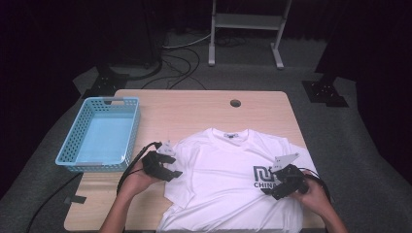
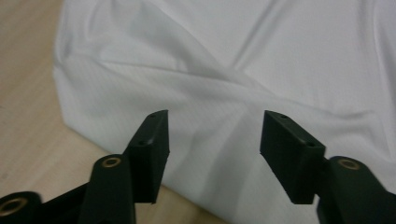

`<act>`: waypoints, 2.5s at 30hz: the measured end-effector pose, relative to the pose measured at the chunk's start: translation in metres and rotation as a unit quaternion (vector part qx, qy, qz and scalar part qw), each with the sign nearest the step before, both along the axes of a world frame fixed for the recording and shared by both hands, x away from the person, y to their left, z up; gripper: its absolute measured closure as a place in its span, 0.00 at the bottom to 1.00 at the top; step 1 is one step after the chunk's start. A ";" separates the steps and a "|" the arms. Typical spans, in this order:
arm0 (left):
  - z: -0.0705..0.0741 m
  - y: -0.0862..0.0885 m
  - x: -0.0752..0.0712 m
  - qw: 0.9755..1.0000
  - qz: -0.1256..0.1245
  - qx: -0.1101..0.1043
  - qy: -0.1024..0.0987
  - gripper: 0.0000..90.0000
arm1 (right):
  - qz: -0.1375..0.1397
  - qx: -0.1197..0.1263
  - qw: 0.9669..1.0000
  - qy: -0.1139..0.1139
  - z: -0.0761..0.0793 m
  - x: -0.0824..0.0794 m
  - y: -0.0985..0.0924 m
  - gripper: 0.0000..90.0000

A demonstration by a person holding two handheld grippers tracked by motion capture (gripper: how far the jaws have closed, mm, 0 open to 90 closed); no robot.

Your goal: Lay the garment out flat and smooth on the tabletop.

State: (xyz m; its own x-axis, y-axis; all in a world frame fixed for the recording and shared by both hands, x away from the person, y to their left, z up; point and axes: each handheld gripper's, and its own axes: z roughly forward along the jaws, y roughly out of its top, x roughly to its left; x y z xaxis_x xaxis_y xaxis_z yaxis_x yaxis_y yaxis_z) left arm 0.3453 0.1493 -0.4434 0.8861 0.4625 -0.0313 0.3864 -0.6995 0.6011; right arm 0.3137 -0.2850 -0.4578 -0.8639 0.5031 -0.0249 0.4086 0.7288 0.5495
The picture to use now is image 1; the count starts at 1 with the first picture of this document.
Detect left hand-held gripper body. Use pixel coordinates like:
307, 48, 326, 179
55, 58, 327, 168
141, 140, 176, 181

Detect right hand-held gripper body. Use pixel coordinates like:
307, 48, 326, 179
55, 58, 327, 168
270, 152, 309, 195

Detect white t-shirt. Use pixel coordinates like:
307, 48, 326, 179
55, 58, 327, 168
156, 127, 320, 233

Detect person's left hand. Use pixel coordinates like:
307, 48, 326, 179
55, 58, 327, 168
119, 160, 163, 197

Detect person's right hand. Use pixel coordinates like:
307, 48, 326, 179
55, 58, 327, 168
291, 171, 330, 218

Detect light blue plastic basket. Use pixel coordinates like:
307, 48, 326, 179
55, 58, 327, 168
54, 96, 142, 173

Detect black tape strip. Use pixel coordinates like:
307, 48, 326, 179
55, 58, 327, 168
63, 194, 87, 206

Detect white metal stand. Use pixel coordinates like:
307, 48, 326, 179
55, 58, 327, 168
208, 0, 292, 70

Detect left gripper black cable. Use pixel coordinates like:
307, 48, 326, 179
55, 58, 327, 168
116, 141, 163, 195

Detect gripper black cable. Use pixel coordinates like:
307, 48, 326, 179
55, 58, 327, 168
299, 167, 332, 204
116, 141, 163, 195

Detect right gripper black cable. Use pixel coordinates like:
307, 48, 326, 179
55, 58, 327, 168
299, 167, 332, 204

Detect black stand base plate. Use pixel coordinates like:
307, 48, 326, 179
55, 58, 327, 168
81, 64, 130, 100
301, 74, 350, 109

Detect thin black floor cables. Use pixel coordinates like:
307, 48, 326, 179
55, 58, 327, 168
140, 47, 208, 91

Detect black cable beside table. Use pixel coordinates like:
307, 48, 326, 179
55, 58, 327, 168
25, 173, 84, 233

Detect white floor cable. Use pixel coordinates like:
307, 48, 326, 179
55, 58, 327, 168
161, 32, 213, 50

